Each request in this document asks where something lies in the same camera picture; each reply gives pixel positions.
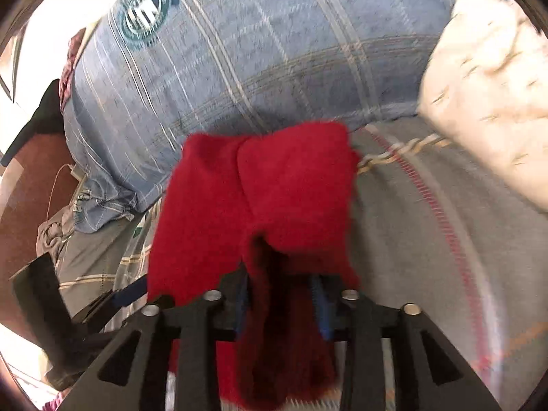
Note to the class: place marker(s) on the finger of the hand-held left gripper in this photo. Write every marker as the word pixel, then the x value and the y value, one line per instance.
pixel 128 296

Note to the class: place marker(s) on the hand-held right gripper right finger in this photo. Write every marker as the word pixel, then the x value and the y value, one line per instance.
pixel 322 312

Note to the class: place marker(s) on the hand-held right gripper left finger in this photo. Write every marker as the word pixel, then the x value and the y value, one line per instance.
pixel 242 304

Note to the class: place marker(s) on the black cloth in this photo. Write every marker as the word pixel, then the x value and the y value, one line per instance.
pixel 43 115

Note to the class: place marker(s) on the cream printed pillow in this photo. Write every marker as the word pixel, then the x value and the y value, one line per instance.
pixel 483 85

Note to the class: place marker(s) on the person's pink clothing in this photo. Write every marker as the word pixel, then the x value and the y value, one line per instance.
pixel 55 402

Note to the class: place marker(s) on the blue plaid quilt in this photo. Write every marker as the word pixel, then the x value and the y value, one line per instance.
pixel 257 72

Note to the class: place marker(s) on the grey plaid bed sheet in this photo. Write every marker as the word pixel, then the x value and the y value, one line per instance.
pixel 428 244

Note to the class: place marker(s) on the brown wooden headboard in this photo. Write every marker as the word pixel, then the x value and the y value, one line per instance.
pixel 25 197

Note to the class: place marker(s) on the red patterned cloth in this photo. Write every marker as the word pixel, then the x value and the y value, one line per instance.
pixel 70 72

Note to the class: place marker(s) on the red small pants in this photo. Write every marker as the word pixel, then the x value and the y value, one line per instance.
pixel 278 188

